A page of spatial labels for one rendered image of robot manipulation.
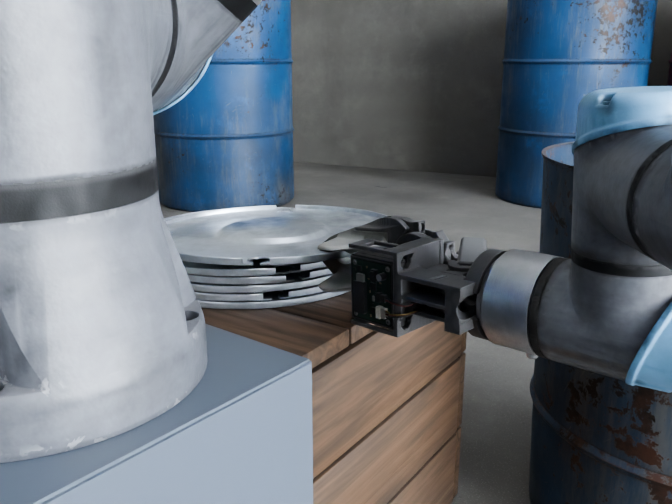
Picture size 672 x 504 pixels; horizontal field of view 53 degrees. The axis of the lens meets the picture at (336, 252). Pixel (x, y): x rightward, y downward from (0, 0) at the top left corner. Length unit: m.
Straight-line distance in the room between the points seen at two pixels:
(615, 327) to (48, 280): 0.34
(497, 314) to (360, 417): 0.24
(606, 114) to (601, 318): 0.13
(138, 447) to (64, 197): 0.10
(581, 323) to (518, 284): 0.05
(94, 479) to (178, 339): 0.07
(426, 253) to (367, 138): 3.31
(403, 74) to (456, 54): 0.30
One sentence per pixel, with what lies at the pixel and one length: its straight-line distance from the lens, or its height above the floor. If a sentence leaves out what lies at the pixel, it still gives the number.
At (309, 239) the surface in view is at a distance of 0.73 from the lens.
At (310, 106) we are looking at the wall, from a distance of 4.00.
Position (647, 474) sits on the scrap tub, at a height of 0.16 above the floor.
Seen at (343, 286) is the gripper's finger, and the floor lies 0.39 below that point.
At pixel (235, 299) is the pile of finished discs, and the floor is 0.36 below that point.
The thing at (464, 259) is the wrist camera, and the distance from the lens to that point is 0.57.
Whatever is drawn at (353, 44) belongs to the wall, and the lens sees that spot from 3.87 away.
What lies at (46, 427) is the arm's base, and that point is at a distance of 0.28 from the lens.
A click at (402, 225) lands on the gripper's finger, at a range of 0.60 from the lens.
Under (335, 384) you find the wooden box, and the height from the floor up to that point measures 0.30.
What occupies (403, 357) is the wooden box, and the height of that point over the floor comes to 0.28.
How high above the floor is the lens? 0.59
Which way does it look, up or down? 16 degrees down
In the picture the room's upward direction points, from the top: straight up
